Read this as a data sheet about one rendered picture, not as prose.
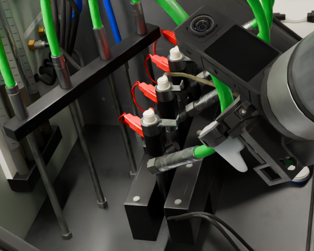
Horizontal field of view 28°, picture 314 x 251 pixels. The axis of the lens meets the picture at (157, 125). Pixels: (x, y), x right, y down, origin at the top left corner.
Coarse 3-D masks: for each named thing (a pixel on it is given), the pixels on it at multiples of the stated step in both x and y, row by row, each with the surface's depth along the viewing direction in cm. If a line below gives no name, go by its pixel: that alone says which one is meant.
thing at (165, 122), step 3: (162, 120) 87; (165, 120) 87; (168, 120) 87; (171, 120) 87; (174, 120) 87; (162, 123) 87; (165, 123) 87; (168, 123) 87; (171, 123) 87; (174, 123) 86; (159, 126) 87; (168, 126) 86; (171, 126) 86; (174, 126) 86; (177, 126) 86
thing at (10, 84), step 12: (156, 0) 60; (168, 0) 60; (168, 12) 60; (180, 12) 60; (0, 36) 85; (0, 48) 85; (0, 60) 86; (12, 84) 89; (216, 84) 62; (228, 96) 63; (204, 156) 71
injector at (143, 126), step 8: (144, 128) 87; (152, 128) 87; (160, 128) 88; (144, 136) 88; (152, 136) 88; (160, 136) 88; (152, 144) 88; (160, 144) 89; (176, 144) 90; (152, 152) 89; (160, 152) 90; (168, 152) 90; (160, 176) 93; (160, 184) 94; (168, 184) 95; (160, 192) 95
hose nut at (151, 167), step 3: (150, 159) 79; (153, 159) 78; (156, 159) 78; (150, 162) 79; (153, 162) 78; (150, 165) 78; (153, 165) 78; (150, 168) 78; (153, 168) 78; (156, 168) 78; (150, 171) 79; (153, 171) 78; (156, 171) 78; (159, 171) 78; (162, 171) 78
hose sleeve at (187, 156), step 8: (176, 152) 74; (184, 152) 73; (192, 152) 71; (160, 160) 77; (168, 160) 75; (176, 160) 74; (184, 160) 73; (192, 160) 72; (200, 160) 72; (160, 168) 77; (168, 168) 76
